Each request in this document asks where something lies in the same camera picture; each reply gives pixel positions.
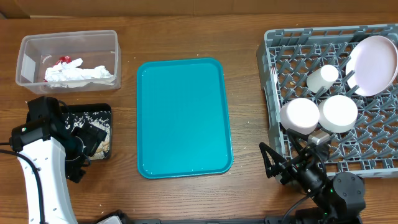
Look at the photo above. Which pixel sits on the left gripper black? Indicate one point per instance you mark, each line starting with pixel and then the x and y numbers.
pixel 74 169

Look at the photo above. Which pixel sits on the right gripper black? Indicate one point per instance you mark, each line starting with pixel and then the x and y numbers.
pixel 291 166

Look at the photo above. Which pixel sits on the white bowl with peanuts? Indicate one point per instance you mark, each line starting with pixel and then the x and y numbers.
pixel 301 115

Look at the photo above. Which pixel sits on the white bowl with rice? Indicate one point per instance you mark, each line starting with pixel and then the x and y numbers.
pixel 338 114

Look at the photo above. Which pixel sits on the white upturned cup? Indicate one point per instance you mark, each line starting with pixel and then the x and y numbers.
pixel 323 77

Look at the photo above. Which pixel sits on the white napkin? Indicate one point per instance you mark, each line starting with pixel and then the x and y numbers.
pixel 70 75

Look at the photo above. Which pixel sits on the red snack wrapper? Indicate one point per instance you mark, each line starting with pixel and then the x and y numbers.
pixel 65 59

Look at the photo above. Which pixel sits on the white round plate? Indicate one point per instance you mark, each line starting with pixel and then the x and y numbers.
pixel 374 63

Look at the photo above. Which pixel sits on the white plastic fork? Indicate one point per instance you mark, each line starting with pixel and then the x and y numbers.
pixel 273 72

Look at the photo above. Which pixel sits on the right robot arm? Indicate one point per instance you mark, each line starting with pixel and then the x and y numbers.
pixel 327 200

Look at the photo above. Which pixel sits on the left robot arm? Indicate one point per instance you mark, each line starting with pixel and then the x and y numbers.
pixel 50 154

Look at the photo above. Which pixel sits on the black waste tray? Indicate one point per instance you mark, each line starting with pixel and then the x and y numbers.
pixel 87 108

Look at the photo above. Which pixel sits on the grey dishwasher rack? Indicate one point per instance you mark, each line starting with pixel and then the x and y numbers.
pixel 370 148

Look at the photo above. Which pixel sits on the peanuts pile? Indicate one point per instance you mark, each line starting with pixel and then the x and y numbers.
pixel 103 147

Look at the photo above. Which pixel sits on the spilled rice pile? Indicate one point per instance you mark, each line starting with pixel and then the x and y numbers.
pixel 100 119

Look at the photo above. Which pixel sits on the teal serving tray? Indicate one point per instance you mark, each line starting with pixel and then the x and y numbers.
pixel 182 125

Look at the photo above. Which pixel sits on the clear plastic bin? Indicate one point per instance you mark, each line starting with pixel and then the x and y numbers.
pixel 96 48

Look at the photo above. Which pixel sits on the cardboard backdrop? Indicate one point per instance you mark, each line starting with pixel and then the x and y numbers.
pixel 104 8

